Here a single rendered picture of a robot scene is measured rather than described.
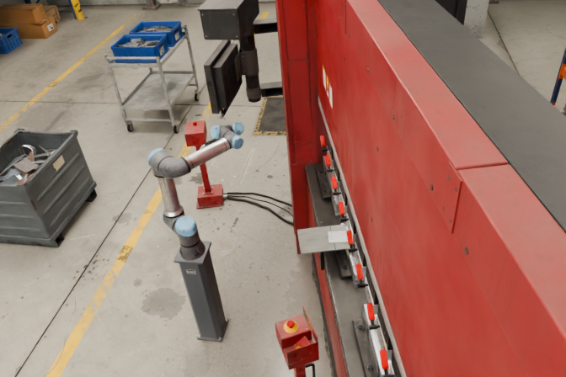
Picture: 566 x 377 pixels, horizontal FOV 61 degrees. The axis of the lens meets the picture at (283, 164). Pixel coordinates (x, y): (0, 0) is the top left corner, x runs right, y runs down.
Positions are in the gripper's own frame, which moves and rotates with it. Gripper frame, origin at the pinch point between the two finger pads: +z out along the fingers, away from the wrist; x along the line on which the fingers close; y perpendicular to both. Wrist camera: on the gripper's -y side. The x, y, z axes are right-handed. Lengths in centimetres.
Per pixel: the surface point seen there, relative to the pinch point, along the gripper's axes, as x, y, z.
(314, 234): 5, 76, -57
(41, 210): -59, -19, 162
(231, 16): 6, -60, -55
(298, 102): 42, -5, -48
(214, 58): 12, -52, -20
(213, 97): 11.6, -31.2, -6.8
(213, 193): 70, 8, 113
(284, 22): 21, -42, -79
